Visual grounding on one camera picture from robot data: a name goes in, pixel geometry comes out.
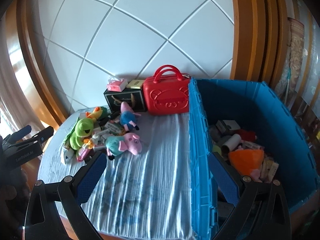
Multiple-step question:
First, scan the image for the white barcode pouch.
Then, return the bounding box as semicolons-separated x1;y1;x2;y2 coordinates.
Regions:
61;147;74;165

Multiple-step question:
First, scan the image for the white paper roll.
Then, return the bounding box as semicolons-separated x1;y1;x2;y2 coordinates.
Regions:
221;134;241;157

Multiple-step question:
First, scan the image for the black gift bag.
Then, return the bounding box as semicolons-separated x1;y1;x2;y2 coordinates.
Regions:
104;88;147;112

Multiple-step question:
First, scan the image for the gold small box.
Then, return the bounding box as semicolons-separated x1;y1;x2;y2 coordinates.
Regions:
126;80;144;89

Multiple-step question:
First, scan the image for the green frog plush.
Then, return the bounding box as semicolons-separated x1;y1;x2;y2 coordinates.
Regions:
69;118;94;151

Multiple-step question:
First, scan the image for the teal-dressed pig plush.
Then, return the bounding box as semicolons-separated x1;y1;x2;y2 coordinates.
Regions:
105;133;142;160

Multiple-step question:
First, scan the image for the white rabbit plush orange scarf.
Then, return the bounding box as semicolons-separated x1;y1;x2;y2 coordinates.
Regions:
82;134;100;150

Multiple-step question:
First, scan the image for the duck plush green hood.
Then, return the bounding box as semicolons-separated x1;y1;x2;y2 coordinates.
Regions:
85;106;108;122

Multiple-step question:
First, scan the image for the blue-bodied pig plush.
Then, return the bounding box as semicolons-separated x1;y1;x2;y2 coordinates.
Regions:
120;102;141;132

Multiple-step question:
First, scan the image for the blue plastic crate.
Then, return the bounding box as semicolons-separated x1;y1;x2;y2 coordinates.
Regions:
189;79;319;239

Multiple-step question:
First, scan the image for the orange-dressed pig plush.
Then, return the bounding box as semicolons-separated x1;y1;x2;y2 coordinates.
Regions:
228;149;264;182

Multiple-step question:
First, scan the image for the pink tissue pack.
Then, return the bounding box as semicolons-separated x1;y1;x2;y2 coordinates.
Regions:
106;79;128;92

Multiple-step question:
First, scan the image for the red bear suitcase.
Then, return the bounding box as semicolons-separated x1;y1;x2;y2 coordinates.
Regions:
143;64;191;115

